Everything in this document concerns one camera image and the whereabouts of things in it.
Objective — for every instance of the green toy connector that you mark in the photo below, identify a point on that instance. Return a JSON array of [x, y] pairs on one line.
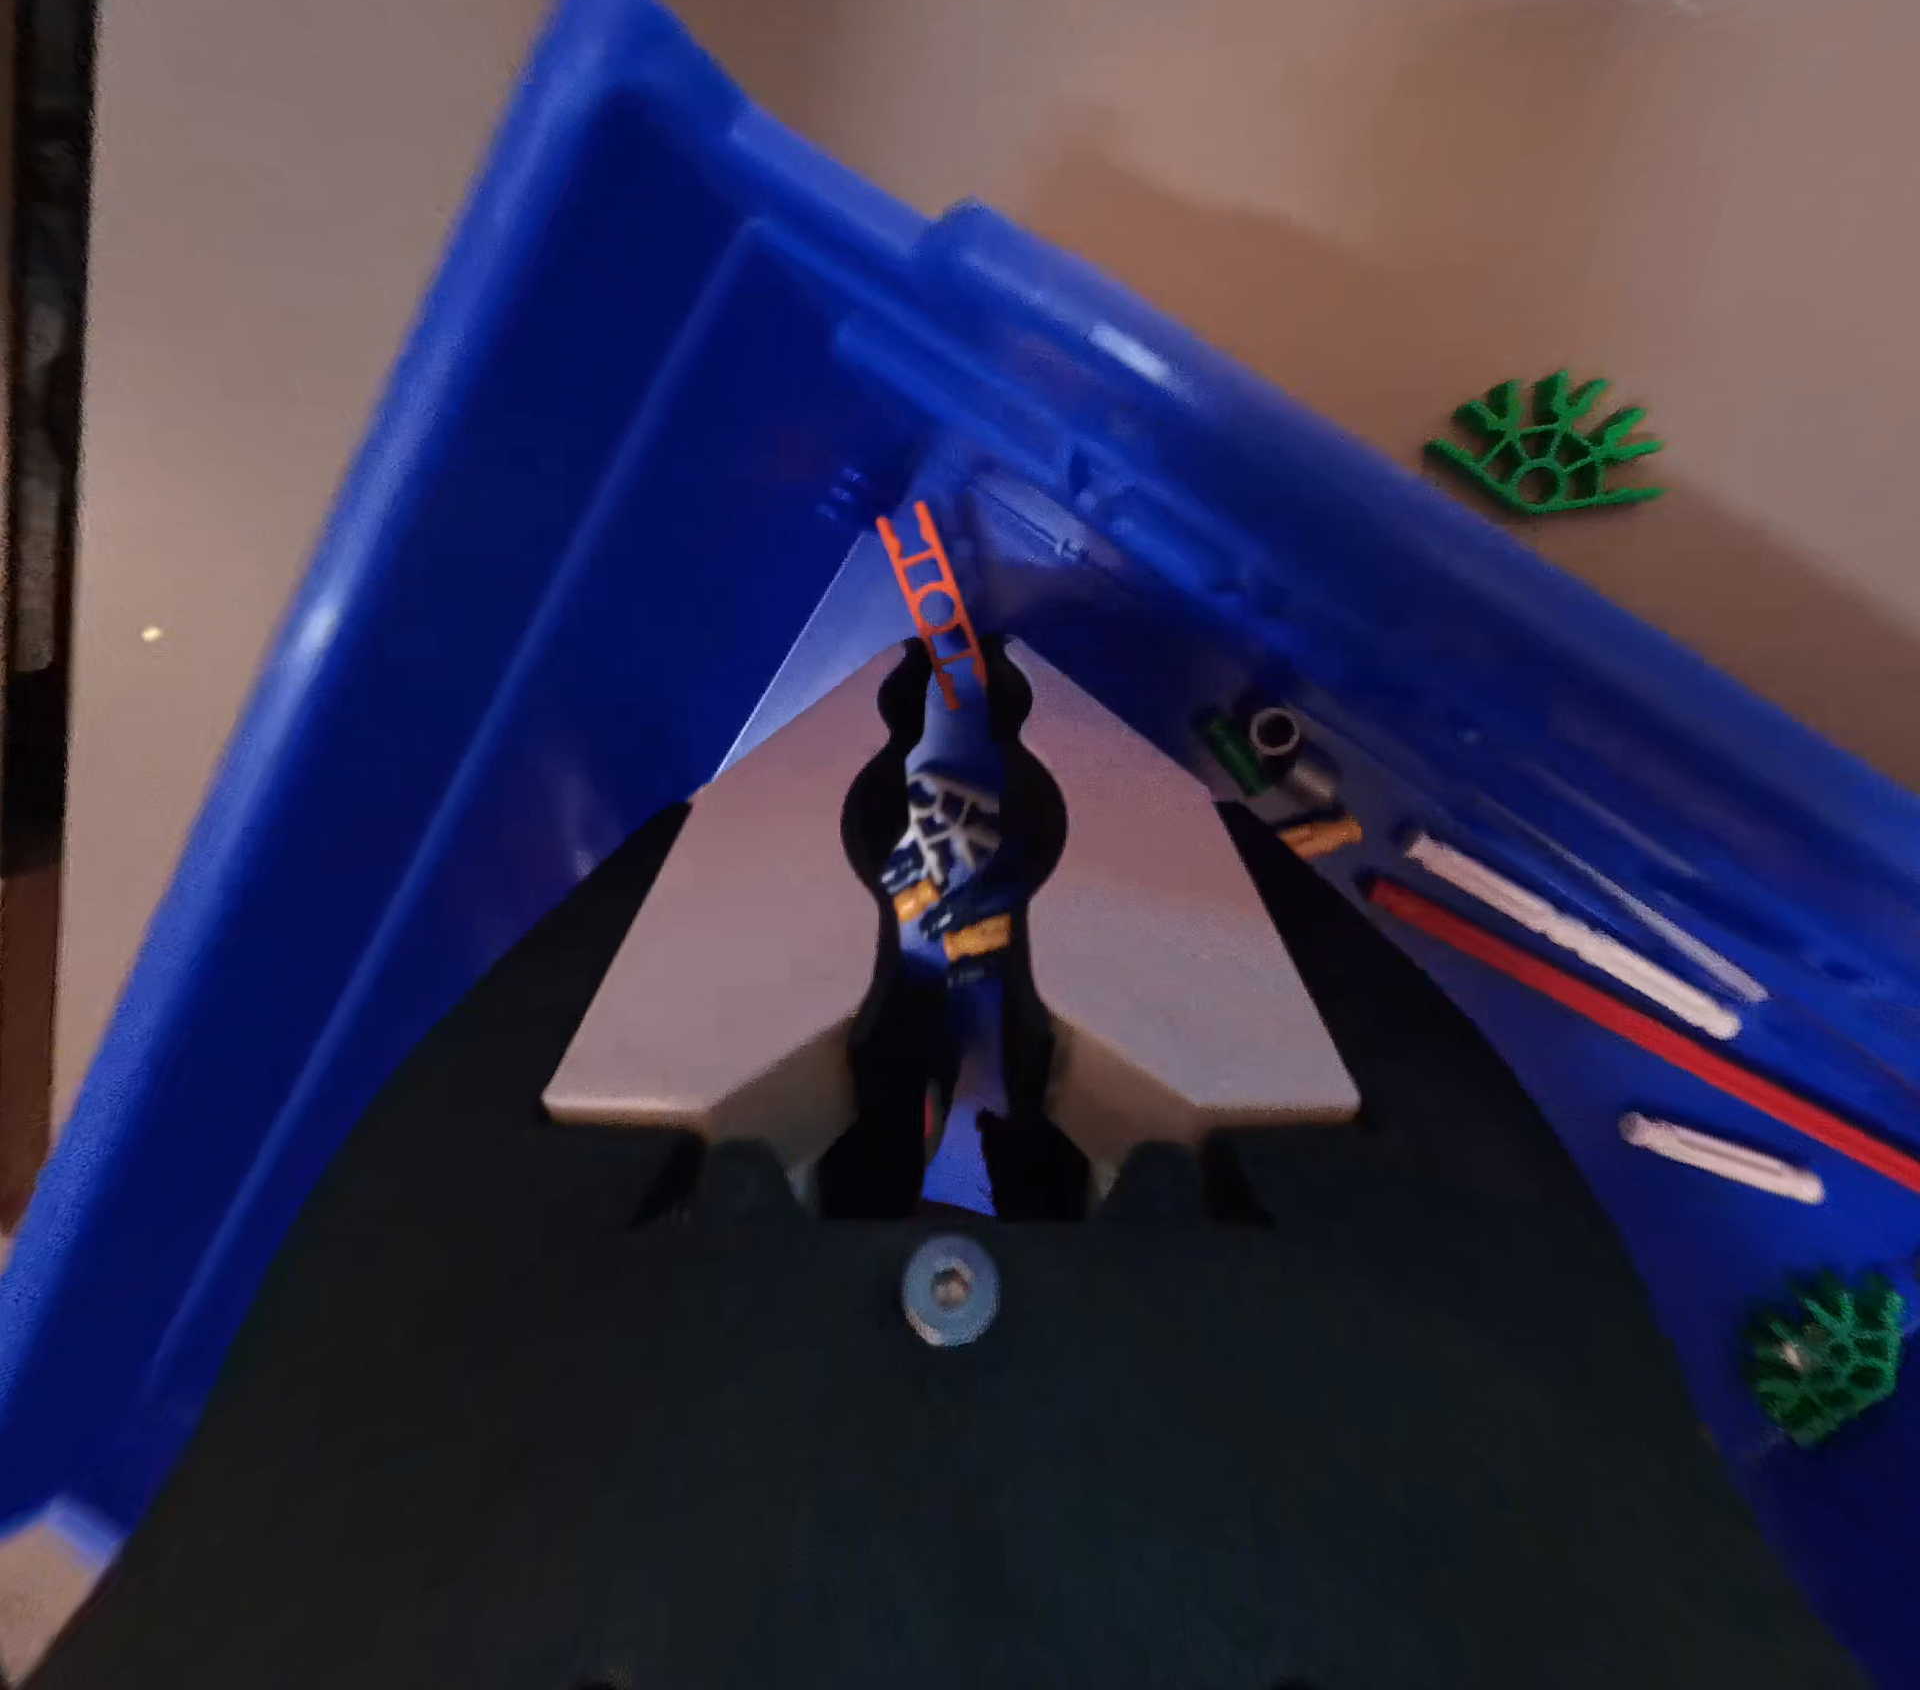
[[1830, 1361], [1545, 460]]

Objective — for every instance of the grey toy connector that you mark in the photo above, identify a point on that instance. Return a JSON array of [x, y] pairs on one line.
[[944, 828]]

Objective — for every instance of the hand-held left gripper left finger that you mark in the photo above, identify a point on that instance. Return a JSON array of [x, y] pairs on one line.
[[720, 970]]

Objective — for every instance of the green short toy rod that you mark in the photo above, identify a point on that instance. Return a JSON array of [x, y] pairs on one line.
[[1232, 749]]

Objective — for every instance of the grey toy sleeve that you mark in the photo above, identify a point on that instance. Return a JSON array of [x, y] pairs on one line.
[[1299, 761]]

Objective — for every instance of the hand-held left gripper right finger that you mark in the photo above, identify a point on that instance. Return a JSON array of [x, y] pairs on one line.
[[1184, 970]]

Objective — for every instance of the long white toy rod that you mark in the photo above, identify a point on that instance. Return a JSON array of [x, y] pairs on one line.
[[1574, 937]]

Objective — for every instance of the long red toy rod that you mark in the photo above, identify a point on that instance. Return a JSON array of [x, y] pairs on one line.
[[1651, 1039]]

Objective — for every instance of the orange toy piece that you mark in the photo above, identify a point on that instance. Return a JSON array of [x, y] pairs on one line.
[[939, 611]]

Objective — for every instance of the yellow short toy rod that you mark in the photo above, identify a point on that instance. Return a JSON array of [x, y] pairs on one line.
[[979, 940], [915, 907], [1323, 836]]

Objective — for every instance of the blue storage bin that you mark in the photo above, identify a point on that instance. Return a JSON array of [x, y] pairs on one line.
[[601, 520]]

